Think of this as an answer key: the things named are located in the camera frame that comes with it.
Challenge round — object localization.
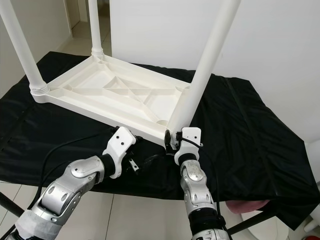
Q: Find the black tablecloth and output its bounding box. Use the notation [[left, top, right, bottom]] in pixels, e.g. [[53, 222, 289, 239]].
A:
[[0, 51, 320, 231]]

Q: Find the white plastic table top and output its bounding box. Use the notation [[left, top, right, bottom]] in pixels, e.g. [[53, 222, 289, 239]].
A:
[[30, 54, 193, 148]]

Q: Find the black stand leg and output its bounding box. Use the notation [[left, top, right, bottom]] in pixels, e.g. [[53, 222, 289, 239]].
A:
[[0, 192, 31, 236]]

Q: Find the pink cushion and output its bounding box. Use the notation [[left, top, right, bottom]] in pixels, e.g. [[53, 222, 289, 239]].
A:
[[225, 200, 271, 215]]

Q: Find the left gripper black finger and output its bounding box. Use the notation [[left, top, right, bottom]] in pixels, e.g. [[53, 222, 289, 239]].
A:
[[139, 154, 163, 168]]

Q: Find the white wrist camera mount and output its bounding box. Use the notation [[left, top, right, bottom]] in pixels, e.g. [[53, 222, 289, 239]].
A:
[[104, 126, 137, 180], [175, 127, 202, 166]]

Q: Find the dark grey table leg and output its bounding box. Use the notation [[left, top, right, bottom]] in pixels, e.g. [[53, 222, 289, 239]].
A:
[[225, 212, 276, 236]]

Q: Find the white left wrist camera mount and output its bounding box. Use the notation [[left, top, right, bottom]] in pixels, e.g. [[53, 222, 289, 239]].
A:
[[104, 126, 137, 180]]

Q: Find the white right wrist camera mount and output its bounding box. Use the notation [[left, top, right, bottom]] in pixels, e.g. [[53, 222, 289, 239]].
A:
[[175, 127, 202, 166]]

